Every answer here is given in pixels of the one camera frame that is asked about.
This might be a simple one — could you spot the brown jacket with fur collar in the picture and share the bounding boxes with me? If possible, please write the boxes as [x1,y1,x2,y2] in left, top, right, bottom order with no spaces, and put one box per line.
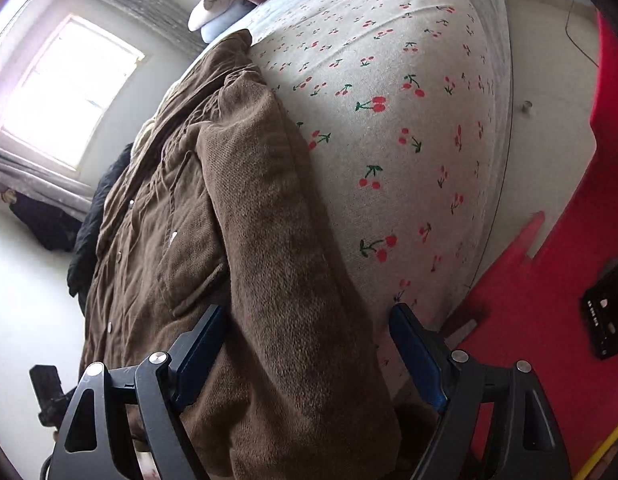
[82,30,401,479]

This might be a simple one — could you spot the dark clothes hanging by curtain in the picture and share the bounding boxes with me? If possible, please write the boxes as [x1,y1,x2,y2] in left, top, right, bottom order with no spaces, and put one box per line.
[10,192,82,252]

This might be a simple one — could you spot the red plastic stool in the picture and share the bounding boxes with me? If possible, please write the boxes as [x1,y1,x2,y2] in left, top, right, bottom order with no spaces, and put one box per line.
[449,18,618,479]

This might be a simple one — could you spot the black garment on bed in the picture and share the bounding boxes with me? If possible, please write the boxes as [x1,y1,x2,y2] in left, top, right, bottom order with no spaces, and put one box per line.
[67,143,133,313]

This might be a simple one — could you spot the black box on stool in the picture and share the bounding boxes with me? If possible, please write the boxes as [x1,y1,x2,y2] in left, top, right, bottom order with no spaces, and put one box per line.
[581,260,618,360]

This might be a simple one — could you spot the white patterned curtain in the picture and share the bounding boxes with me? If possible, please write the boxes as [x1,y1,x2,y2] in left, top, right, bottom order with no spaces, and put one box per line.
[0,148,94,221]

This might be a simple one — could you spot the white cherry print sheet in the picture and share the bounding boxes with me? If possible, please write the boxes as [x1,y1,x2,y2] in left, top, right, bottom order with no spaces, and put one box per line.
[248,0,496,391]

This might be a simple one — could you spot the folded cream blanket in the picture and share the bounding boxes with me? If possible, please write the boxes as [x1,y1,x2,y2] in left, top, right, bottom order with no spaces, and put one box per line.
[187,0,252,32]

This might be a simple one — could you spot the black cable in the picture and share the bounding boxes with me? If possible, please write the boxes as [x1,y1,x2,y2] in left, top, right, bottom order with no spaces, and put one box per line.
[562,0,601,68]

